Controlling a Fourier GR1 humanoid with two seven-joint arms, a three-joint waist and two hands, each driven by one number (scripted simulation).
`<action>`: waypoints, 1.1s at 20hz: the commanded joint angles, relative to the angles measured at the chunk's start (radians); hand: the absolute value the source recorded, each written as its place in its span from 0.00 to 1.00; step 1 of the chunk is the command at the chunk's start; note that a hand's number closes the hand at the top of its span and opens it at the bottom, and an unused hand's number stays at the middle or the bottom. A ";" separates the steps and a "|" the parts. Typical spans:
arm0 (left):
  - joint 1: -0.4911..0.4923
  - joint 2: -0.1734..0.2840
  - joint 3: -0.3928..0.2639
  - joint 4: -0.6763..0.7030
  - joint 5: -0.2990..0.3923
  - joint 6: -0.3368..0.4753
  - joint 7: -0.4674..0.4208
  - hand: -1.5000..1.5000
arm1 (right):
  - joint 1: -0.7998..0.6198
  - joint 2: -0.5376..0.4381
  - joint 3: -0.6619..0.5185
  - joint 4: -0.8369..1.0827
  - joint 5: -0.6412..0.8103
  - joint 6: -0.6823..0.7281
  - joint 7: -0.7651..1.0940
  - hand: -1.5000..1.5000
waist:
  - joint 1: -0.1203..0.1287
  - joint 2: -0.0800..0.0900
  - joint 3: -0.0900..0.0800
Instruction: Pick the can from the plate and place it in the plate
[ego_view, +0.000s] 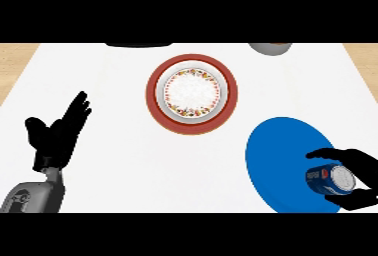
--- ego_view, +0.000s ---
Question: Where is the blue soda can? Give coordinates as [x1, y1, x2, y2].
[304, 163, 357, 197]

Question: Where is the blue plate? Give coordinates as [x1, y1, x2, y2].
[243, 116, 342, 214]

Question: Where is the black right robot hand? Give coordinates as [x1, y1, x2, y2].
[304, 147, 378, 212]

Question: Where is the red round placemat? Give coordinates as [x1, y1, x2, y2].
[144, 53, 239, 136]

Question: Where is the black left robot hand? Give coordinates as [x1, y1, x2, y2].
[23, 90, 92, 173]

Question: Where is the white floral-rimmed plate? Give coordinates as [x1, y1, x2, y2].
[153, 60, 230, 125]

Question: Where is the black flat object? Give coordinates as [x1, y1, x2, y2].
[103, 42, 174, 49]

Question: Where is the grey bowl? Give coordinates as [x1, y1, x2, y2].
[246, 42, 293, 57]

